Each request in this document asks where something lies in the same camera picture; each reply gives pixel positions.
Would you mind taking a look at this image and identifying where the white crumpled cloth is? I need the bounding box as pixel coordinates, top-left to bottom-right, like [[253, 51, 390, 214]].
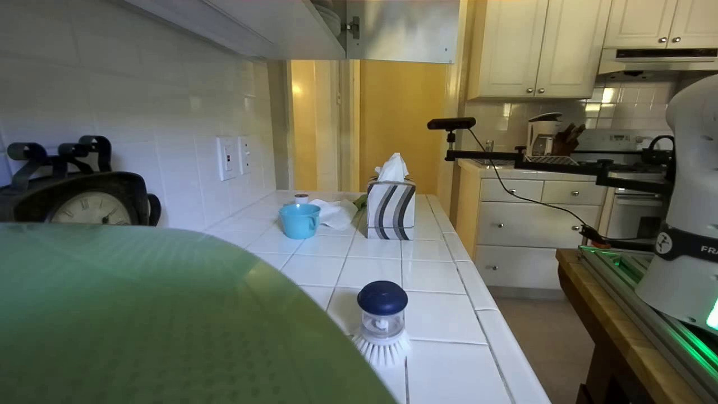
[[307, 197, 359, 233]]

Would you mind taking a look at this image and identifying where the blue capped white brush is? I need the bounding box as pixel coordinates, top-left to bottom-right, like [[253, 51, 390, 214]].
[[352, 278, 413, 372]]

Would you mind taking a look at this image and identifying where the white top cabinet door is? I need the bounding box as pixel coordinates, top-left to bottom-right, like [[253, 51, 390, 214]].
[[345, 0, 463, 66]]

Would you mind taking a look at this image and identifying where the white coffee maker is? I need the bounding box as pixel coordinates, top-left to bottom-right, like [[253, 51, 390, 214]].
[[526, 113, 564, 160]]

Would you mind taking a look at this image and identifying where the metal mounting rail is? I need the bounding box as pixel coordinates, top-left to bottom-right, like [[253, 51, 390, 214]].
[[580, 245, 718, 400]]

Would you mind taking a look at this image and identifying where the white wall outlet right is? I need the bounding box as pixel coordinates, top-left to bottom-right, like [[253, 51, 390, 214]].
[[235, 135, 257, 178]]

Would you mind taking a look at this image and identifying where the black mantel clock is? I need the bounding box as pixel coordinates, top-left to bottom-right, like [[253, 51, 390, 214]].
[[0, 135, 165, 227]]

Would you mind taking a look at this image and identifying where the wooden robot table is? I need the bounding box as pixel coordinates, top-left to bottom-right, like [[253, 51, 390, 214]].
[[557, 248, 718, 404]]

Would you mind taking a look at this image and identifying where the wooden knife block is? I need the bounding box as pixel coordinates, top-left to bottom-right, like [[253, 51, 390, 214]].
[[557, 122, 590, 158]]

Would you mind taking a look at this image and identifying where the thin black camera cable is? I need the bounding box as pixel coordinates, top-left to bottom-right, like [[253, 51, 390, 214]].
[[465, 129, 603, 245]]

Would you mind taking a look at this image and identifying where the white range hood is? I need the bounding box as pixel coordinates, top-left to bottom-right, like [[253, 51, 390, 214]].
[[597, 44, 718, 77]]

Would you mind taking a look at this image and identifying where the black stereo camera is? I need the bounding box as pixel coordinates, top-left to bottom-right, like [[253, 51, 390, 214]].
[[426, 115, 479, 133]]

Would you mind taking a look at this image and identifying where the blue mug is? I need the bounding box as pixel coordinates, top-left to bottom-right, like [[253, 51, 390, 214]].
[[279, 199, 324, 243]]

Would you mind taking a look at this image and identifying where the cream cabinet above hood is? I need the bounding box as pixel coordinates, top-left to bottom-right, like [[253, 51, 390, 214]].
[[603, 0, 718, 51]]

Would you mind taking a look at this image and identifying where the white stove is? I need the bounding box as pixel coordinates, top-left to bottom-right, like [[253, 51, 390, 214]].
[[602, 186, 671, 243]]

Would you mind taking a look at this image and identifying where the cream kitchen drawer cabinet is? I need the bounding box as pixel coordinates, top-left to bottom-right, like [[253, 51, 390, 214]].
[[473, 167, 612, 295]]

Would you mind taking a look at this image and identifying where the white top cabinet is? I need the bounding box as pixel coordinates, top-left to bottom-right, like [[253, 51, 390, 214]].
[[121, 0, 355, 64]]

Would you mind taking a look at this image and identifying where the cream double door wall cabinet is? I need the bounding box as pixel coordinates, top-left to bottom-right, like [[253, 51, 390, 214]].
[[466, 0, 616, 104]]

